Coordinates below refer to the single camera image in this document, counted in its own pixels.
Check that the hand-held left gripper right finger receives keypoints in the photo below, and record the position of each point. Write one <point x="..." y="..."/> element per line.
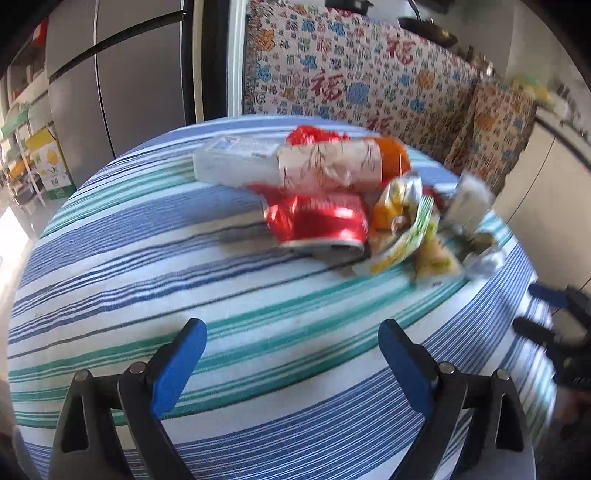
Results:
<point x="406" y="369"/>

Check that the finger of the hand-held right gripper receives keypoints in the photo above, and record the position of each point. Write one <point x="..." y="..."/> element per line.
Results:
<point x="531" y="328"/>
<point x="547" y="295"/>

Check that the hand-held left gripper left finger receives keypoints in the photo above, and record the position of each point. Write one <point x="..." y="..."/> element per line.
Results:
<point x="178" y="369"/>

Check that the silver wrapper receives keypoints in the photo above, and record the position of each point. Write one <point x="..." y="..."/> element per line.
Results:
<point x="485" y="263"/>

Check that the yellow white snack wrapper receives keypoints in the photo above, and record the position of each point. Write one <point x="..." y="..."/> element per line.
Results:
<point x="436" y="261"/>

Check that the green white snack wrapper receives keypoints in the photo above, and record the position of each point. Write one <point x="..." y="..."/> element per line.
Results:
<point x="406" y="244"/>

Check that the yellow orange snack wrapper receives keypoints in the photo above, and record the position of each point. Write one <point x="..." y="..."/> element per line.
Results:
<point x="392" y="207"/>

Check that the red crushed can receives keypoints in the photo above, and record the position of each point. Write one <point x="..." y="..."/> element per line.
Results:
<point x="318" y="217"/>

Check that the orange crushed can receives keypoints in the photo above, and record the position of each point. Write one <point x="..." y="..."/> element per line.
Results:
<point x="395" y="154"/>

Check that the white plastic packet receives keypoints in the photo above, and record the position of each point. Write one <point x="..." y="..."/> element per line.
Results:
<point x="231" y="161"/>

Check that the leaf print paper packet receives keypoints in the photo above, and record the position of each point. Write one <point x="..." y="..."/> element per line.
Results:
<point x="323" y="161"/>

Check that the red plastic bag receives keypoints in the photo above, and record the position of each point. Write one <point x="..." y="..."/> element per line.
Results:
<point x="309" y="134"/>

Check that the striped tablecloth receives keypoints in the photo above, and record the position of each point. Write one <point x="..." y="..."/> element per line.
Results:
<point x="138" y="277"/>

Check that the white cabinet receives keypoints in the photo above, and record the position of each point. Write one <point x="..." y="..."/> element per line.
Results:
<point x="554" y="184"/>

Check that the yellow cardboard box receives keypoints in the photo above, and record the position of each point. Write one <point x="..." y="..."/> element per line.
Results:
<point x="48" y="161"/>

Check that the storage shelf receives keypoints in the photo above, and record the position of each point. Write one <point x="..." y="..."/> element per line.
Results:
<point x="18" y="138"/>

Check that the grey refrigerator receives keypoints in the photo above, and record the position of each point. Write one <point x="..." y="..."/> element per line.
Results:
<point x="138" y="83"/>

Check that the black frying pan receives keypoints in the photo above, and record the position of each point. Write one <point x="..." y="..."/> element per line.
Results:
<point x="429" y="30"/>

